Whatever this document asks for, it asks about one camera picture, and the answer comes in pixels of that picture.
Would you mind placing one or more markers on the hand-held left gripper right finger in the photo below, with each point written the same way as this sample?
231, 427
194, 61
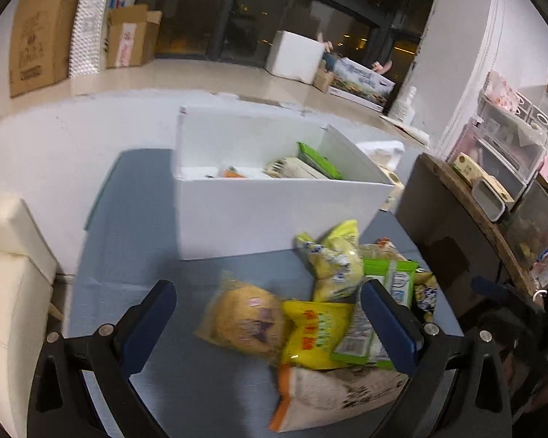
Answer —
390, 328

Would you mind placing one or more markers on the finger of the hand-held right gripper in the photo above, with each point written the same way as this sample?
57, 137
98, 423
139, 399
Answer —
488, 286

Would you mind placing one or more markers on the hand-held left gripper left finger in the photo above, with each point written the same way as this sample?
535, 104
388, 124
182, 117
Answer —
148, 324

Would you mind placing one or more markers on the green white snack packet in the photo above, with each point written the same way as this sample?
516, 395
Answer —
392, 283

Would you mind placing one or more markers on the yellow red snack packet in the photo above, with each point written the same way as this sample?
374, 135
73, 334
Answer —
313, 333

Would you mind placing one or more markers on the crinkled yellow snack packet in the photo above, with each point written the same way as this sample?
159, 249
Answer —
335, 264

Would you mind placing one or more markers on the orange white snack packet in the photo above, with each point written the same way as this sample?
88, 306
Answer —
329, 397

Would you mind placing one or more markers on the clear yellow bun packet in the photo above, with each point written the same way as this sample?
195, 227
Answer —
244, 317

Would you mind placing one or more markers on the white storage box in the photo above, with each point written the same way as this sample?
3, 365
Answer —
274, 219

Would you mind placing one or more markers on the dark blue patterned snack packet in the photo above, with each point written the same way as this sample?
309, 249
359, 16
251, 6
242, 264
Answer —
424, 299

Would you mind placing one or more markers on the round wooden table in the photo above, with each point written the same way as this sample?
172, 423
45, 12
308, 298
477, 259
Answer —
484, 232

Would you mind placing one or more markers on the blue cap bottle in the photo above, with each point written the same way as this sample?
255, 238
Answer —
542, 262

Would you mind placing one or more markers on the tan snack packet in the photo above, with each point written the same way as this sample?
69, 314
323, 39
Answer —
383, 248

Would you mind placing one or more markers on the clear plastic bin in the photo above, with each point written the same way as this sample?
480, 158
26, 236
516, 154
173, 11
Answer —
539, 223

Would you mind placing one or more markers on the white rectangular container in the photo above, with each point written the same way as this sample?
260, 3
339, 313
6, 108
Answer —
487, 200

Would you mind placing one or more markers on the small cream box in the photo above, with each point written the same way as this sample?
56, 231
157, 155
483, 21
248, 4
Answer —
469, 169

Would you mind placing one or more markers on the cream sofa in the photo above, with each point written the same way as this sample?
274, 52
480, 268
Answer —
13, 305

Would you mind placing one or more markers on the clear plastic drawer organizer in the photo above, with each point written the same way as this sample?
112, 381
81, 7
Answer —
507, 146

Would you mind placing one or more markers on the white plastic bag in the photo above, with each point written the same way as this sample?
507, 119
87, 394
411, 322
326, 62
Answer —
383, 150

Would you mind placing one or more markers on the grey white snack packet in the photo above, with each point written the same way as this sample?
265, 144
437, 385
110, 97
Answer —
287, 168

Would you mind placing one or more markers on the white plastic bottle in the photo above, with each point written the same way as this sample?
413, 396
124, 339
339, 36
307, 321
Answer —
402, 105

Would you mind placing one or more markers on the long printed box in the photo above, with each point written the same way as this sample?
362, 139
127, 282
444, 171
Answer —
363, 84

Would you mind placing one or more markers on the small cardboard box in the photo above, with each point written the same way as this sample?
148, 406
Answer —
322, 81

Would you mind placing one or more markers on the white foam box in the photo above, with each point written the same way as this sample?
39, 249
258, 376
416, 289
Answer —
294, 57

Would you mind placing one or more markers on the open cardboard box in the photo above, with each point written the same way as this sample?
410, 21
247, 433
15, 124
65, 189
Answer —
128, 36

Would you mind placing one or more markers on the white dotted paper bag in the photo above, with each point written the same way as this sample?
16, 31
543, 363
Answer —
91, 18

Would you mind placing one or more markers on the large cardboard box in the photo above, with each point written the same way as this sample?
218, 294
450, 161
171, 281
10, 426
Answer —
39, 32

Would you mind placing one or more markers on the dark glass window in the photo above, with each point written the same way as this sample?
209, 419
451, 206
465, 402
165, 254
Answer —
265, 13

